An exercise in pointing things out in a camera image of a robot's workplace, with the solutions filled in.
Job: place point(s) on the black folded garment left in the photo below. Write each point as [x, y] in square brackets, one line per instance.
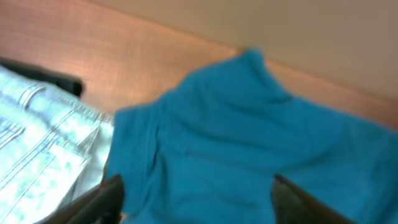
[66, 82]

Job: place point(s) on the light blue denim jeans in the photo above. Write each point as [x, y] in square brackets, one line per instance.
[53, 148]

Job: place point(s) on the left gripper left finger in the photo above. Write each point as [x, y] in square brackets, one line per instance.
[101, 205]

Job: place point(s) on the blue t-shirt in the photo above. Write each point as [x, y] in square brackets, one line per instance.
[207, 151]

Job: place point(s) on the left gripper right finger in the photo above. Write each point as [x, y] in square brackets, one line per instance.
[293, 205]

